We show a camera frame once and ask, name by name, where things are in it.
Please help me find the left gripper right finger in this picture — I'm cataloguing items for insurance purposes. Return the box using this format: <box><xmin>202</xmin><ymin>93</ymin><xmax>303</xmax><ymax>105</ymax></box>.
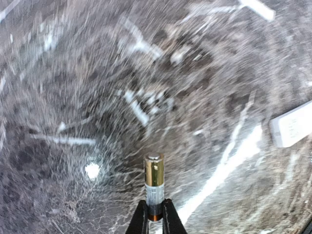
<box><xmin>162</xmin><ymin>199</ymin><xmax>187</xmax><ymax>234</ymax></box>

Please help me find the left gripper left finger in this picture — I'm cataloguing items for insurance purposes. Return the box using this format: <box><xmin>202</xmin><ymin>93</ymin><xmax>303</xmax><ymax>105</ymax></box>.
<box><xmin>125</xmin><ymin>200</ymin><xmax>149</xmax><ymax>234</ymax></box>

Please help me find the brown battery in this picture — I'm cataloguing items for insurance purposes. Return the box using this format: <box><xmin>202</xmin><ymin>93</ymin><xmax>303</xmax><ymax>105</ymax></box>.
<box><xmin>144</xmin><ymin>153</ymin><xmax>164</xmax><ymax>221</ymax></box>

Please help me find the white remote control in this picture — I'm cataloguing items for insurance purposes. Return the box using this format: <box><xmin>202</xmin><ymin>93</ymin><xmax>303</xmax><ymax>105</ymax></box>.
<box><xmin>270</xmin><ymin>101</ymin><xmax>312</xmax><ymax>148</ymax></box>

